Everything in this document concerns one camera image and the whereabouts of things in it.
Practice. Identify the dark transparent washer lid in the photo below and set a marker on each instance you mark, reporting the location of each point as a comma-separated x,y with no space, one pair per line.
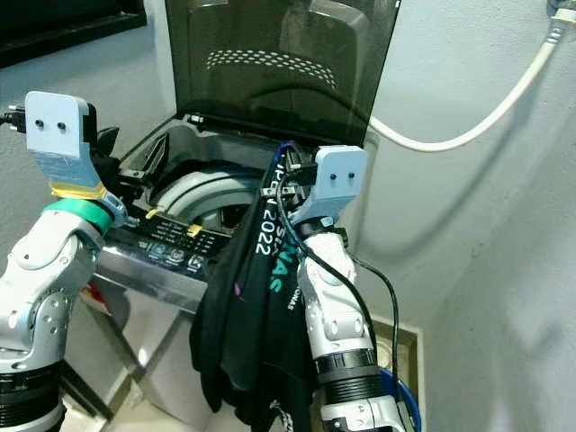
279,99

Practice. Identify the grey washing machine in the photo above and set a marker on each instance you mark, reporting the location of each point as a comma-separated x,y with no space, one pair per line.
153,274

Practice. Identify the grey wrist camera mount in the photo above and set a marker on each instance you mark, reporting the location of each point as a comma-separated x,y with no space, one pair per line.
58,135
335,180

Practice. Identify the red and white sticker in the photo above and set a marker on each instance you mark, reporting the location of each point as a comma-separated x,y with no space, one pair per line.
98,301

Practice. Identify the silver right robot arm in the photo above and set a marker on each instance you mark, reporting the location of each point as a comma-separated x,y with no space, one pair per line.
342,324

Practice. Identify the black garment with teal print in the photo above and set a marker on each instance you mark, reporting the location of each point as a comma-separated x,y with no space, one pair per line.
256,306

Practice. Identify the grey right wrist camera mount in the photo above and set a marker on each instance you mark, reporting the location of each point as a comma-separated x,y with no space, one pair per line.
335,180

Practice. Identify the blue bucket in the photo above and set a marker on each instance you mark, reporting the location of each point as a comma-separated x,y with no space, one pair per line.
407,405

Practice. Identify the dark window with black frame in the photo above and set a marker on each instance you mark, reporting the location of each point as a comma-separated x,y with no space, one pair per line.
63,22

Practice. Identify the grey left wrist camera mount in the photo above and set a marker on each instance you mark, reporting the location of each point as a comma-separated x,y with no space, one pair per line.
58,135

